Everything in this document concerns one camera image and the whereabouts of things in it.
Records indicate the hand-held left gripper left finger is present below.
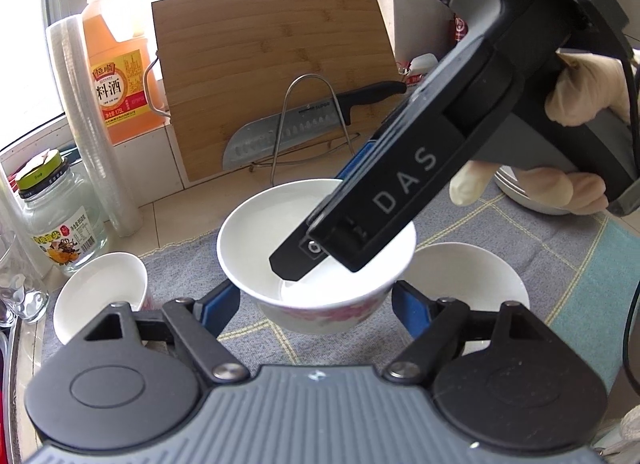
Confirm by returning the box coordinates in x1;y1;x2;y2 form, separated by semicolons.
87;280;251;387

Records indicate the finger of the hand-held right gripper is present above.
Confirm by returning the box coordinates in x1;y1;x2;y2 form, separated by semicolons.
336;46;507;191
269;178;352;282

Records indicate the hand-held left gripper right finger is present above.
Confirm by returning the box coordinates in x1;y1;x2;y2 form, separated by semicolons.
384;280;544;381

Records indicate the white pink-flowered bowl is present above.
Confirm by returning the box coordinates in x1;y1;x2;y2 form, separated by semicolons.
53;251;153;345
216;178;417;335
400;243;531;357

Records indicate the white floral plate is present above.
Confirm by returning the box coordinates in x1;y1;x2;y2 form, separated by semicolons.
495;164;608;217

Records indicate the person's right hand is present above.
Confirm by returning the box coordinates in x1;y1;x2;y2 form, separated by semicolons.
449;51;640;216

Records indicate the orange printed bag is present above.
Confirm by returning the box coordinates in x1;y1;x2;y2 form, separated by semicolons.
397;60;426;88

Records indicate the bamboo cutting board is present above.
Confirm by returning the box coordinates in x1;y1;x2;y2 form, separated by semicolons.
144;0;401;185

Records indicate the checked cloth mat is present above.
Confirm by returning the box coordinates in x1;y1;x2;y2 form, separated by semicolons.
42;184;640;395

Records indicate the glass jar with lid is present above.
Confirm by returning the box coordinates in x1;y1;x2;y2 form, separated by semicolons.
15;148;108;277

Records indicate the clear glass mug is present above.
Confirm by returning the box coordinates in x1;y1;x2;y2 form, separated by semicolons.
0;217;51;325

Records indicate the tall clear plastic cup stack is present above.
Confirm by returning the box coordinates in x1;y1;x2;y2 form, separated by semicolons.
46;14;143;238

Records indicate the orange liquid plastic jug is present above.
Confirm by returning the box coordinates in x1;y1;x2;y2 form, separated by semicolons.
81;0;153;146

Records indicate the metal wire rack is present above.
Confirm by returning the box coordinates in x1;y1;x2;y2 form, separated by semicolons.
250;74;361;185

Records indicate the black handled kitchen knife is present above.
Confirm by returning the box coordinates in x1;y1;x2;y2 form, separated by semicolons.
222;81;408;171

